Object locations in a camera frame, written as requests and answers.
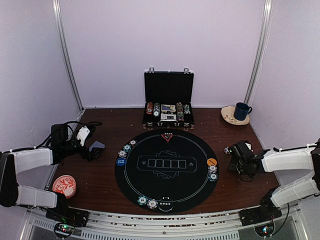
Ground blue playing card deck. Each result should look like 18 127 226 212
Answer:
89 140 105 152

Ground white blue chip stack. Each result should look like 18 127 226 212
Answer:
224 147 231 155

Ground white blue chips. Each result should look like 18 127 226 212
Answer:
118 150 127 158
208 165 218 173
147 199 158 210

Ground blue small blind button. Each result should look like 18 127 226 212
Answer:
115 157 127 167

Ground orange big blind button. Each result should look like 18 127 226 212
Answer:
207 158 218 166

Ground green chips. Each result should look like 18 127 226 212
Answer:
137 195 148 206
123 144 132 153
208 173 218 182

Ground red black chips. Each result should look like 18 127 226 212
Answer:
129 140 137 146

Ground red triangle all-in marker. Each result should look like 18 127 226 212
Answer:
161 133 173 143

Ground clear round dealer button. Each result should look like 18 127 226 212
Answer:
158 196 174 213

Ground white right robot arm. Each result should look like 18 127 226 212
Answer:
224 140 320 221

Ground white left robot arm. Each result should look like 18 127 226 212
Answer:
0 121 105 222

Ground red white round coaster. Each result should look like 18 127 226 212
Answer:
52 175 77 199

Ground dark blue mug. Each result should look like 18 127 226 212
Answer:
234 102 253 121

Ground beige ceramic plate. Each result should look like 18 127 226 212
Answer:
220 106 250 126

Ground red chip row in case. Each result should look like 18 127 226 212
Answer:
146 102 154 115

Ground purple green chip row in case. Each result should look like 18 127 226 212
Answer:
183 104 191 115

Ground round black poker mat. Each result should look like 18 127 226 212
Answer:
114 128 219 214

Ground white card box in case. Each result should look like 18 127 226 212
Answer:
160 113 177 122

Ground multicolour chip row in case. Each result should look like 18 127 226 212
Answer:
176 102 184 122

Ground black poker chip case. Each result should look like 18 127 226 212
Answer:
142 67 195 129

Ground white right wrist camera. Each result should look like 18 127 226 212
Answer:
245 141 252 151

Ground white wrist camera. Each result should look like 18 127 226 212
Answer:
245 141 252 151
76 125 91 147

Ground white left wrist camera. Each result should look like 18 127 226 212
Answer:
76 125 91 147

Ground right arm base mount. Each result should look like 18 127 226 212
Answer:
239 206 285 238

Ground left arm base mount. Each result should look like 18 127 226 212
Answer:
45 208 90 239

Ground front aluminium rail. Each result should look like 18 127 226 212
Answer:
18 196 306 240

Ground right aluminium frame post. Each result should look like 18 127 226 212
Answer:
244 0 273 105

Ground aluminium frame post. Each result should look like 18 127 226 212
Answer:
244 0 273 105
52 0 84 112

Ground left aluminium frame post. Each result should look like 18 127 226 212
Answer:
52 0 84 112

